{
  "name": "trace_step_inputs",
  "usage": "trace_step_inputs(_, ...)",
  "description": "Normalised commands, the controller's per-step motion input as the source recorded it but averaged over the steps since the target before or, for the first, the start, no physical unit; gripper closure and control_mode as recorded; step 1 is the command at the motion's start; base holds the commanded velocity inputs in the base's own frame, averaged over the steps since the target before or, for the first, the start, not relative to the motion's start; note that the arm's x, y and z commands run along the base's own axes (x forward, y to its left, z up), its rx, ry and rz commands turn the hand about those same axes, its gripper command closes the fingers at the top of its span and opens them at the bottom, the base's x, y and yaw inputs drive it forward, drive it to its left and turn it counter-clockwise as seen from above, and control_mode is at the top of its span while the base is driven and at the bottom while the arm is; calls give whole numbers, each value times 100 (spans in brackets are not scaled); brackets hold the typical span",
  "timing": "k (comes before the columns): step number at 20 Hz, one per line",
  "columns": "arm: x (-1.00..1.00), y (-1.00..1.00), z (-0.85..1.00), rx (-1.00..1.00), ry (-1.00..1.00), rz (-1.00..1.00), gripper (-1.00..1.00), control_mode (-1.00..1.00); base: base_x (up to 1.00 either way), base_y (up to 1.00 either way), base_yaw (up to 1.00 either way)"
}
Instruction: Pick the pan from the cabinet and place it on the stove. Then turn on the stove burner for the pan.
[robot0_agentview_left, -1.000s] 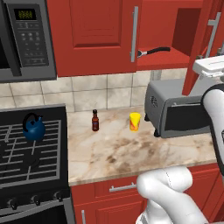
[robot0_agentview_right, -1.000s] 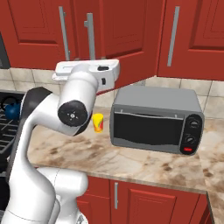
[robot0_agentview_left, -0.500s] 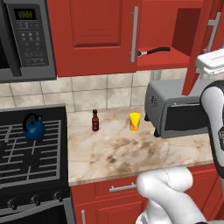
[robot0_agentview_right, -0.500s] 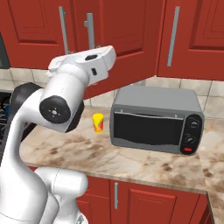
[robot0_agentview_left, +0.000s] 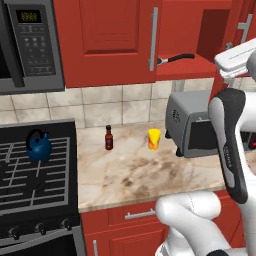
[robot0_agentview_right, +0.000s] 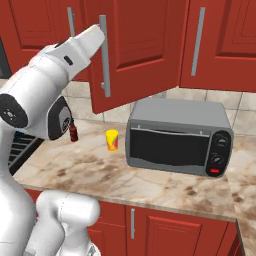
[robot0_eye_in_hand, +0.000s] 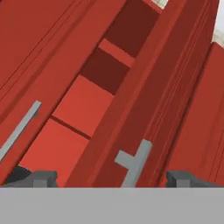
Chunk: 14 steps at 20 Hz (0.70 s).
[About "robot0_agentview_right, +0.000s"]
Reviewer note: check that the black stove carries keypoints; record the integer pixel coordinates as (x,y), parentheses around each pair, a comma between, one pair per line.
(23,148)

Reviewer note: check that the red open cabinet door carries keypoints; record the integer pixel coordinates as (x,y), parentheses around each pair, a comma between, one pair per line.
(140,50)

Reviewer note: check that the grey toaster oven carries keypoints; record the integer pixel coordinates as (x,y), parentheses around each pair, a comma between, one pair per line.
(180,140)

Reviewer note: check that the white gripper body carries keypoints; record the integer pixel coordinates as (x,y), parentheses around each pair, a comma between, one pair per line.
(89,40)

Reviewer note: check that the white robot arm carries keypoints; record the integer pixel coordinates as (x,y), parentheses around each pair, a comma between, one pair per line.
(30,90)

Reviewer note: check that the red upper cabinet door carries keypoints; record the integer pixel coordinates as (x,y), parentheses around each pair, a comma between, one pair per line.
(230,43)
(30,26)

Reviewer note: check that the yellow patterned cup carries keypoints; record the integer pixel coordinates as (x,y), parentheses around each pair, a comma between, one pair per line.
(112,141)

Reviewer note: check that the red lower cabinet door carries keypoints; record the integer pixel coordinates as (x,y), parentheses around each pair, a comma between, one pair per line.
(180,233)
(110,230)

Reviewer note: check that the dark red sauce bottle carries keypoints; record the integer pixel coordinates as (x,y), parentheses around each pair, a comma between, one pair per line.
(73,132)

